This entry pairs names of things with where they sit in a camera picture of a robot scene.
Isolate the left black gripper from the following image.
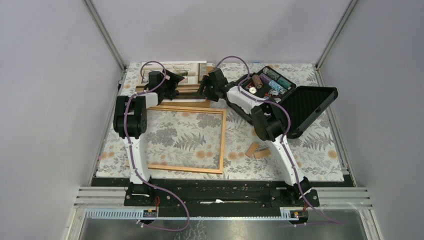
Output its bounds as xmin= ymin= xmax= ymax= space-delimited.
xmin=159 ymin=69 xmax=184 ymax=100

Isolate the brown cardboard backing board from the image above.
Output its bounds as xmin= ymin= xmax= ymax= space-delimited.
xmin=137 ymin=66 xmax=216 ymax=110

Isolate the printed photo of plant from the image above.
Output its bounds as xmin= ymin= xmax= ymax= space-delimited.
xmin=136 ymin=61 xmax=207 ymax=103

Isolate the wooden picture frame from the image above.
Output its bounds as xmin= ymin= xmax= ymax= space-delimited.
xmin=132 ymin=105 xmax=227 ymax=174

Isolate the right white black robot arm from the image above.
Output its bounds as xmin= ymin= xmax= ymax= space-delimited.
xmin=197 ymin=68 xmax=312 ymax=206

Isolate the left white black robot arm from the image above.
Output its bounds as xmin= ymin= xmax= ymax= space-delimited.
xmin=113 ymin=70 xmax=184 ymax=206

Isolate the small wooden block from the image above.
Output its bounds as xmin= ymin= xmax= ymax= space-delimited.
xmin=253 ymin=149 xmax=271 ymax=159
xmin=245 ymin=142 xmax=259 ymax=158

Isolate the black poker chip case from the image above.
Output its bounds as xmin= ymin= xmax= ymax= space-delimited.
xmin=247 ymin=65 xmax=339 ymax=139

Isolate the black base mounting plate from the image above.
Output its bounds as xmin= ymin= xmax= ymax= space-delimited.
xmin=80 ymin=177 xmax=354 ymax=218

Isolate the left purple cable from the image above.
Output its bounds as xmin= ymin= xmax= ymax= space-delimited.
xmin=123 ymin=60 xmax=191 ymax=232

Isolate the purple cable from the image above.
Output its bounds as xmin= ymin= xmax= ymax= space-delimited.
xmin=215 ymin=55 xmax=347 ymax=228
xmin=123 ymin=60 xmax=191 ymax=232

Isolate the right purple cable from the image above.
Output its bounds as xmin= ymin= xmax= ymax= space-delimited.
xmin=215 ymin=55 xmax=347 ymax=228

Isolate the aluminium rail frame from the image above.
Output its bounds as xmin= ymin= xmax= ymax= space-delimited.
xmin=65 ymin=186 xmax=383 ymax=240

